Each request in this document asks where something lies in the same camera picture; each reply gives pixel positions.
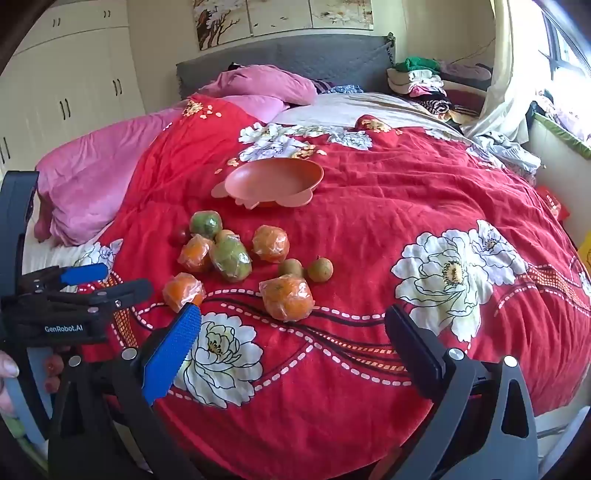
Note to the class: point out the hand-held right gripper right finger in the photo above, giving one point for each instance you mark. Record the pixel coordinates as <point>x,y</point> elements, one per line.
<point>413,350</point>

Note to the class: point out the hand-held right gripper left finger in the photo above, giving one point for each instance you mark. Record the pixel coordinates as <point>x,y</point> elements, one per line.
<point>173,350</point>

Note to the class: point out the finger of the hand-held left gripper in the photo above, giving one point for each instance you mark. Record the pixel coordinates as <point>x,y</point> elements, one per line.
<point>83,273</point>
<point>124,291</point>

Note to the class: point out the red tomato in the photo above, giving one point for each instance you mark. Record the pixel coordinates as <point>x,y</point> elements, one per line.
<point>180,236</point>

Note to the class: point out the large green orange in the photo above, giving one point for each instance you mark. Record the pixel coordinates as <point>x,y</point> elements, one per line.
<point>231,261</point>

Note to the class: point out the brown round fruit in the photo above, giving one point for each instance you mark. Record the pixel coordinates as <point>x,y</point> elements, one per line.
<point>291,268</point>
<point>320,270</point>
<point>225,235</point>

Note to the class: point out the person's left hand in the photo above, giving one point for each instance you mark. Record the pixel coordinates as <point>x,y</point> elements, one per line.
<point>7,374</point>

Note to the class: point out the white bedsheet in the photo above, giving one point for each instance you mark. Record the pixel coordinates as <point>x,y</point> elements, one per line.
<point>46,249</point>

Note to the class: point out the pink blanket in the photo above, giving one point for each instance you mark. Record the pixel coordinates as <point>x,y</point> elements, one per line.
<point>92,175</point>

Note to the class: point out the red floral blanket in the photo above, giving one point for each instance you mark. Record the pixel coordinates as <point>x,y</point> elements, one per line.
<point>369,207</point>

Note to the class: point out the yellow object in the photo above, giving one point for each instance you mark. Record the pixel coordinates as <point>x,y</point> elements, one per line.
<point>586,251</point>

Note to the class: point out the red packet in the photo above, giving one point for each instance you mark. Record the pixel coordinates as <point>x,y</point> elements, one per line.
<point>554,203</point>

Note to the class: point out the white wardrobe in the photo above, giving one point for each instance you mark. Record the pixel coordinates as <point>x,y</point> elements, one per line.
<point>69,69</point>

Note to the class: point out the crumpled white clothes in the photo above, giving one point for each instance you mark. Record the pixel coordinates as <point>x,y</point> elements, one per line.
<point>508,150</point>

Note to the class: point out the beige blanket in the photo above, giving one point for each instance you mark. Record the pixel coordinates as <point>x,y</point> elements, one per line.
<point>351,108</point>

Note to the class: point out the pink pillow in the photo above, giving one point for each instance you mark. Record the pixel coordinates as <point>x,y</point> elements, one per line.
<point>268,83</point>

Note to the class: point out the pile of folded clothes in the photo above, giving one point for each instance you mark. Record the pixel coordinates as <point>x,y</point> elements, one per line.
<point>422,90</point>

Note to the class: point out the dark patterned pillow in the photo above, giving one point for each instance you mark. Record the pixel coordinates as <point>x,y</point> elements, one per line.
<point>341,88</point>

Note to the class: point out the mixed clothes heap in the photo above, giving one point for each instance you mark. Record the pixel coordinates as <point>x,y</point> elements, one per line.
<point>565,113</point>

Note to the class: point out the purple cloth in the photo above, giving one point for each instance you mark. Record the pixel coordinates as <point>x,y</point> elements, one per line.
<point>466,71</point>

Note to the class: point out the green folded cloth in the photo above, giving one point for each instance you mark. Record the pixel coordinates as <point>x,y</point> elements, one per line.
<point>421,63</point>

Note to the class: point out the grey quilted headboard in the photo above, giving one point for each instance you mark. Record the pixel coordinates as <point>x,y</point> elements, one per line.
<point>300,60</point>

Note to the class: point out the cream curtain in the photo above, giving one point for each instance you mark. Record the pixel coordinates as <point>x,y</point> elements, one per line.
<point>517,69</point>

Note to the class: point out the window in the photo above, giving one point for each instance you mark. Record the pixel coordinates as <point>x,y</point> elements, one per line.
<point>570,41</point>

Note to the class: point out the floral wall painting panel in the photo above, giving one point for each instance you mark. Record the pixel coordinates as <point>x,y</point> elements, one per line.
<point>281,16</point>
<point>221,23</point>
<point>341,13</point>

